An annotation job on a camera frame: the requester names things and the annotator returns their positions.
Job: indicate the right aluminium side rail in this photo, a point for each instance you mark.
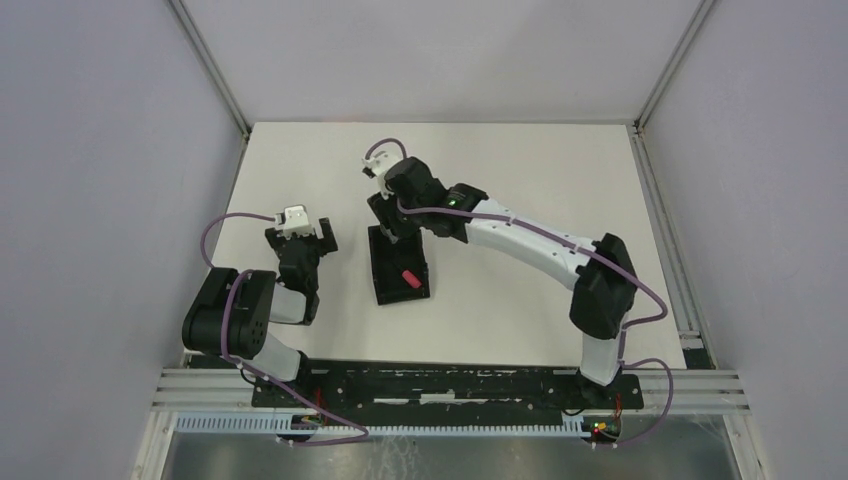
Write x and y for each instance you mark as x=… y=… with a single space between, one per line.
x=687 y=313

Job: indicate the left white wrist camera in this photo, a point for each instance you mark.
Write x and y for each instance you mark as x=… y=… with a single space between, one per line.
x=293 y=222

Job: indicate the left aluminium corner post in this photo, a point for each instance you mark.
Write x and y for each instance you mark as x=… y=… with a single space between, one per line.
x=210 y=66

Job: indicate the red handled screwdriver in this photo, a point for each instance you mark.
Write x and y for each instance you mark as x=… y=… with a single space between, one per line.
x=409 y=277

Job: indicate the black plastic bin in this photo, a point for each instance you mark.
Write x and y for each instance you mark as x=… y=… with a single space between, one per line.
x=389 y=287

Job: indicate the white slotted cable duct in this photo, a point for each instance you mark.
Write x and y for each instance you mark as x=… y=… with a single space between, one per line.
x=288 y=424

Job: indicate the aluminium corner post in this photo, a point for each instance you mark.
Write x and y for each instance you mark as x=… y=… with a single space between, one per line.
x=675 y=60
x=210 y=66

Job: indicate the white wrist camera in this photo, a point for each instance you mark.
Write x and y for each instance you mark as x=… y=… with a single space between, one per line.
x=380 y=163
x=293 y=222

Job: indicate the right aluminium corner post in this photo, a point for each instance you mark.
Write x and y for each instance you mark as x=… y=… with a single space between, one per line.
x=675 y=60

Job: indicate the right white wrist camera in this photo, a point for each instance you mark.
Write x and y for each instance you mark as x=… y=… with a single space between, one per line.
x=380 y=163

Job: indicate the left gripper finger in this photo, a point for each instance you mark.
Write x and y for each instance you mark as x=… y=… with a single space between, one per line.
x=328 y=240
x=274 y=238

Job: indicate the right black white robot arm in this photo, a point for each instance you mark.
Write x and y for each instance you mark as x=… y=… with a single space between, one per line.
x=598 y=273

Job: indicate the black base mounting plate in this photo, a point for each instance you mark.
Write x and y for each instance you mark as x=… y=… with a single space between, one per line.
x=388 y=394

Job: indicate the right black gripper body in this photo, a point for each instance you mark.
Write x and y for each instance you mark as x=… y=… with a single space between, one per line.
x=385 y=210

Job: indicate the aluminium front rail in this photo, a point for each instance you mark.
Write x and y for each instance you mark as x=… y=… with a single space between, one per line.
x=695 y=392

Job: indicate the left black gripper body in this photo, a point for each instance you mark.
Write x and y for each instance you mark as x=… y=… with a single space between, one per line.
x=301 y=240

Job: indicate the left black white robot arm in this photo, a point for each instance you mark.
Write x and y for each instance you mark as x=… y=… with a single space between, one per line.
x=231 y=314

